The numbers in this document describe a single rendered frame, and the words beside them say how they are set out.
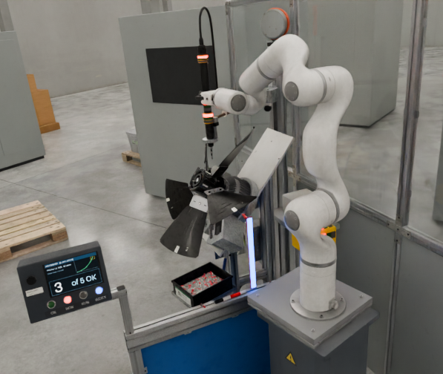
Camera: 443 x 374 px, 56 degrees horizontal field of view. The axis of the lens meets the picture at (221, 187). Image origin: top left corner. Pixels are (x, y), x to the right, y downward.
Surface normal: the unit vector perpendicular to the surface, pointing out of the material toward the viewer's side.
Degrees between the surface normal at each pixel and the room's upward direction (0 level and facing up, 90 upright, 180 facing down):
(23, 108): 90
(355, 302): 0
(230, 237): 55
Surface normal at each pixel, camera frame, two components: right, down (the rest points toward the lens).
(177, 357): 0.40, 0.30
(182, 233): -0.28, -0.31
